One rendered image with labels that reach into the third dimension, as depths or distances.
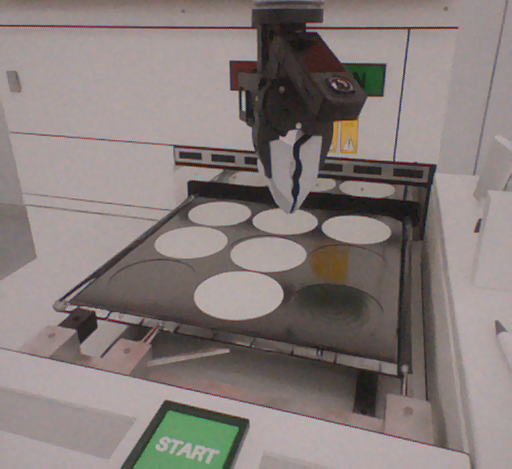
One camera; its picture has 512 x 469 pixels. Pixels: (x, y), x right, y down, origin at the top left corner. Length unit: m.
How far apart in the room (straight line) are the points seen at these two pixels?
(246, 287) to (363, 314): 0.13
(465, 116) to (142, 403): 2.08
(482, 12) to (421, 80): 1.51
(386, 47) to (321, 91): 0.35
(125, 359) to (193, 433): 0.16
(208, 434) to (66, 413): 0.09
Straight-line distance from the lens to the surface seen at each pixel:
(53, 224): 1.09
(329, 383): 0.54
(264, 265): 0.58
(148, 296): 0.54
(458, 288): 0.45
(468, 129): 2.29
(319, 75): 0.43
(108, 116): 0.92
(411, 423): 0.39
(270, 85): 0.47
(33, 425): 0.34
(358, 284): 0.56
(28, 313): 0.71
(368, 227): 0.71
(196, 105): 0.83
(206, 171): 0.84
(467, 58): 2.25
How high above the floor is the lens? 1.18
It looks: 23 degrees down
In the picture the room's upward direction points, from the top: straight up
